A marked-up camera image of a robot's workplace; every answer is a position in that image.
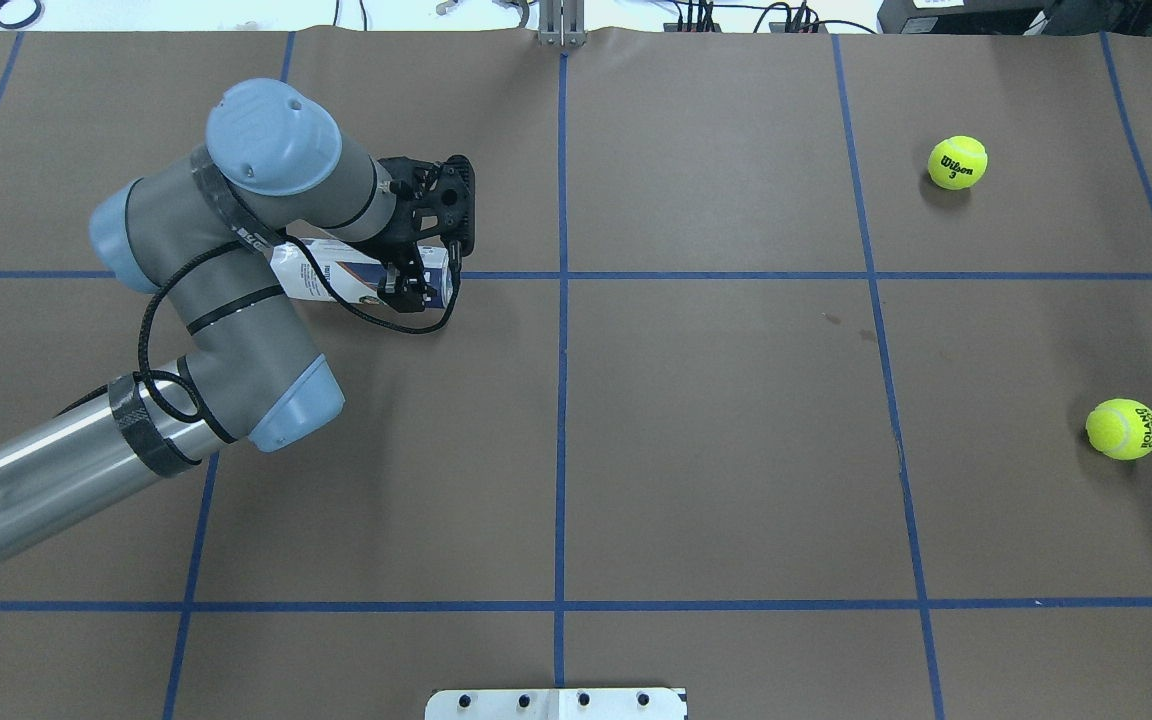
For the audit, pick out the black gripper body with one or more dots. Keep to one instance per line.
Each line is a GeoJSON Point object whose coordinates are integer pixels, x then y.
{"type": "Point", "coordinates": [402, 247]}

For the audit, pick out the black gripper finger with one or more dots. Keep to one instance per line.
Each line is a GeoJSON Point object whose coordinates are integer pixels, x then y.
{"type": "Point", "coordinates": [420, 279]}

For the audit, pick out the yellow Wilson tennis ball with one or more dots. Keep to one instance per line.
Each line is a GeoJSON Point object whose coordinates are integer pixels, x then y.
{"type": "Point", "coordinates": [957, 163]}

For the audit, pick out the yellow Roland Garros tennis ball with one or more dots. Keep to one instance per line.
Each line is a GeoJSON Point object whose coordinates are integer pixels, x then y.
{"type": "Point", "coordinates": [1120, 428]}

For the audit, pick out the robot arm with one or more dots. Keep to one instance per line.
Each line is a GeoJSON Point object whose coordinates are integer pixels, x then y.
{"type": "Point", "coordinates": [221, 355]}

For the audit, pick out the aluminium frame post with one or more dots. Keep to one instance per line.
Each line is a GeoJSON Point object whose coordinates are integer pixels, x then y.
{"type": "Point", "coordinates": [561, 23]}

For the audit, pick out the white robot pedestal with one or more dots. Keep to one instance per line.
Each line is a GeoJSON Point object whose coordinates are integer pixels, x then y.
{"type": "Point", "coordinates": [559, 703]}

